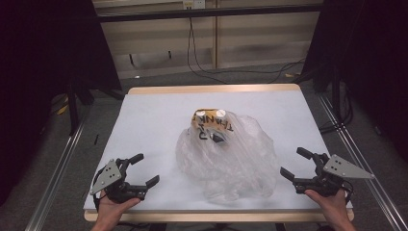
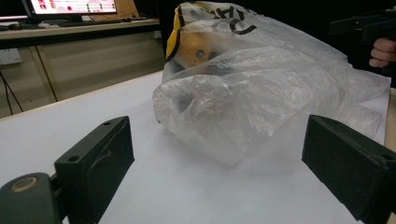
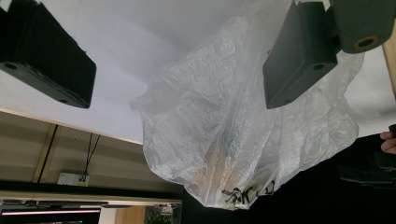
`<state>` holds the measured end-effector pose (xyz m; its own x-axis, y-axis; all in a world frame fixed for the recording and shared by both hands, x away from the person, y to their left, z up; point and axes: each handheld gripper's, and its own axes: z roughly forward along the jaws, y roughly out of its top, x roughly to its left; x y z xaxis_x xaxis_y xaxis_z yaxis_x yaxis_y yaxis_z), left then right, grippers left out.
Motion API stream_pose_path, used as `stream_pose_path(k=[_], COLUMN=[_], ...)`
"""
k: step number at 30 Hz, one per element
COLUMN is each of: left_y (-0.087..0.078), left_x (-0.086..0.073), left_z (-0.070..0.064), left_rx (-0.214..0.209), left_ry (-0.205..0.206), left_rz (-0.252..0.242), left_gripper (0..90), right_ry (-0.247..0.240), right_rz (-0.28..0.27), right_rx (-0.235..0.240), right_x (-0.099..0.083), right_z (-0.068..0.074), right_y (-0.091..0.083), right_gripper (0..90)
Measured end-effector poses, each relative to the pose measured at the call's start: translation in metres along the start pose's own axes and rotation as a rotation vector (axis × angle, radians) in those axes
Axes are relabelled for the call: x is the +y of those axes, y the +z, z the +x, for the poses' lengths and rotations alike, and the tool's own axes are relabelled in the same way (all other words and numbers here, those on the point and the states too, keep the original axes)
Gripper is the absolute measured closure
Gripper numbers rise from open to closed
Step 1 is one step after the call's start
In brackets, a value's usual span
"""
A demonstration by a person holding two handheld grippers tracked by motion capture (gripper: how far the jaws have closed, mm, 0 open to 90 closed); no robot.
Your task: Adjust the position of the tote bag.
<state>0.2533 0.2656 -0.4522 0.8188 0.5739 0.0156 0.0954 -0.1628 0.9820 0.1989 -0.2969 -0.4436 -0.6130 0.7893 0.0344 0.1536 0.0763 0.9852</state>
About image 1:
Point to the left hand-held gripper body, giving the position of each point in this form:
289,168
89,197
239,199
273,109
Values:
107,176

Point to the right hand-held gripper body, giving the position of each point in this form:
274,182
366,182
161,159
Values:
344,168

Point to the clear plastic bag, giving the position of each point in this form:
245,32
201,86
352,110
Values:
237,166

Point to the orange drink bottle white cap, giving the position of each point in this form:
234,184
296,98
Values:
200,122
221,123

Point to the person's left hand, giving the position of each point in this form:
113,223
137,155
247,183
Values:
112,210

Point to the person's right hand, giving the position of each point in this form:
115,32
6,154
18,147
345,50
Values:
333,207

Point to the white table mat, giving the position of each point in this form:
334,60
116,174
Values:
150,122

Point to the black metal stand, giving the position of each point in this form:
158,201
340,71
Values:
73,106
336,96

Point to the yellow floor tape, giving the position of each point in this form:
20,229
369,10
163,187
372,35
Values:
62,109

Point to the wooden table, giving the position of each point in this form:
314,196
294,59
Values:
211,88

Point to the dark curtain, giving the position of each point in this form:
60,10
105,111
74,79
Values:
38,57
369,48

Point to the black horizontal bar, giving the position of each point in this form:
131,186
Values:
208,13

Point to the aluminium floor rail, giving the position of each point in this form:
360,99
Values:
369,166
54,179

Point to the white wall power outlet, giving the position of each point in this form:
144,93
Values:
194,4

